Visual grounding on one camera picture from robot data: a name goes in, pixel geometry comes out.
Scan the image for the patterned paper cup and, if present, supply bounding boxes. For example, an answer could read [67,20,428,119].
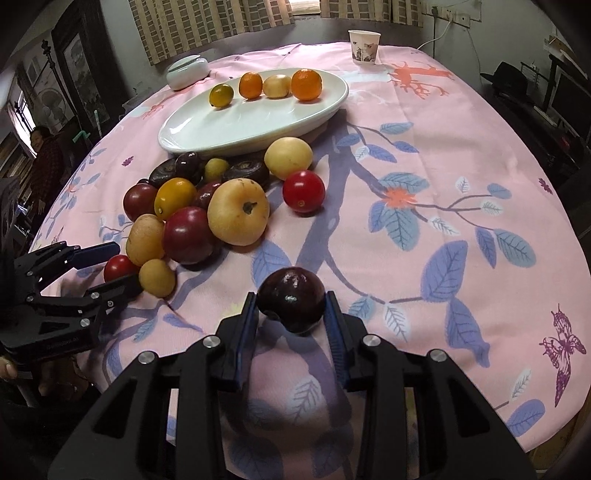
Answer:
[349,30,381,64]

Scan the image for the large orange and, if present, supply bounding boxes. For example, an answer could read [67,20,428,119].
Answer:
[290,69,322,102]

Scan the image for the yellow orange tomato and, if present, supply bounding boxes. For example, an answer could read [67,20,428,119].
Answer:
[154,178,197,221]

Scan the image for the dark water chestnut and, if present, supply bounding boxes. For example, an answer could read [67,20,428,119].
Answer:
[221,160,270,190]
[148,158,176,189]

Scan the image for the large yellow pear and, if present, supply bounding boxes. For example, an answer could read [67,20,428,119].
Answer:
[207,178,270,247]

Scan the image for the large red plum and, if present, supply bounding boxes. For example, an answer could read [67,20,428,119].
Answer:
[162,206,218,265]

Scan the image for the small red cherry tomato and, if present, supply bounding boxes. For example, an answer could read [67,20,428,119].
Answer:
[103,254,139,283]

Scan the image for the small green yellow fruit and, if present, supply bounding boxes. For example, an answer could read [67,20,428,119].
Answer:
[204,158,230,183]

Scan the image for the dark purple cherry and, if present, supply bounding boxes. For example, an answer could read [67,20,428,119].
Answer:
[174,152,204,186]

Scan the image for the checkered curtain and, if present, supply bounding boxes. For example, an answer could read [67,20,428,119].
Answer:
[320,0,423,27]
[129,0,294,65]

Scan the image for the computer monitor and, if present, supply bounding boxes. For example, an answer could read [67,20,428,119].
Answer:
[550,71,591,142]

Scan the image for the small orange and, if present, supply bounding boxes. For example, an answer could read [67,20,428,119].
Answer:
[238,72,263,100]

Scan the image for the left checkered curtain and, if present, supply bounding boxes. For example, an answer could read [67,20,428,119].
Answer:
[129,0,294,65]

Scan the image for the pale yellow round fruit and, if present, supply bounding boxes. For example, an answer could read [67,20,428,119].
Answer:
[263,137,314,180]

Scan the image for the white lidded ceramic jar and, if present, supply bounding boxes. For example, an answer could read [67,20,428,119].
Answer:
[165,55,211,91]

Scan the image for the dark red cherry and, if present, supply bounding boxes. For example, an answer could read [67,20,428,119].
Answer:
[193,181,221,210]

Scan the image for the dark red plum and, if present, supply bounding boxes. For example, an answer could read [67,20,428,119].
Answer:
[123,183,157,222]

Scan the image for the white oval plate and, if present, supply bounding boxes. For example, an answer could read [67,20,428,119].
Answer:
[157,71,349,157]

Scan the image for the round tan pear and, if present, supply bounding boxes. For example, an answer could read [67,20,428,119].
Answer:
[138,259,176,298]

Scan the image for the wall power strip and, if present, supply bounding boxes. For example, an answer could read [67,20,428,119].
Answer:
[421,2,472,28]

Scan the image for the person's hand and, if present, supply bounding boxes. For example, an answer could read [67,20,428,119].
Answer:
[0,357,18,380]

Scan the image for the striped pepino melon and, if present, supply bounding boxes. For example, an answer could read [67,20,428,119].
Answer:
[125,214,164,267]

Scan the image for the right checkered curtain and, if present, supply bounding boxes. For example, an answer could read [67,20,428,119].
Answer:
[320,0,423,27]

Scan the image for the small tan longan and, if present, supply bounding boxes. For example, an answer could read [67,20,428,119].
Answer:
[263,74,291,99]

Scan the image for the green yellow tomato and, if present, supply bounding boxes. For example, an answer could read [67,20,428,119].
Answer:
[208,84,235,109]

